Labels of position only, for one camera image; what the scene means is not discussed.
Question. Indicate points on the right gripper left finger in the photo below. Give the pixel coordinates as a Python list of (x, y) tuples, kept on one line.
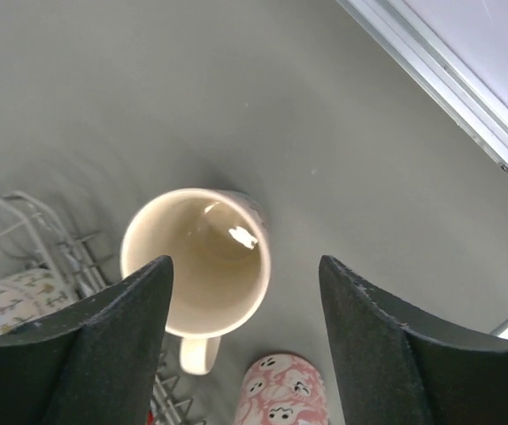
[(93, 362)]

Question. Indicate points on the grey wire dish rack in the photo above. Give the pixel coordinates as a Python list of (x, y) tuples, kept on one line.
[(33, 235)]

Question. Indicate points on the cream coral pattern mug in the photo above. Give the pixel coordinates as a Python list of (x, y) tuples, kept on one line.
[(219, 244)]

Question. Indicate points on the white floral mug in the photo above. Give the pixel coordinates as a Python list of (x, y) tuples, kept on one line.
[(30, 295)]

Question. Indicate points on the pink mug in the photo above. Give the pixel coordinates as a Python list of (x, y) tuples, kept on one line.
[(282, 389)]

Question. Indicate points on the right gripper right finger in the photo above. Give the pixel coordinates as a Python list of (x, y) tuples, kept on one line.
[(397, 364)]

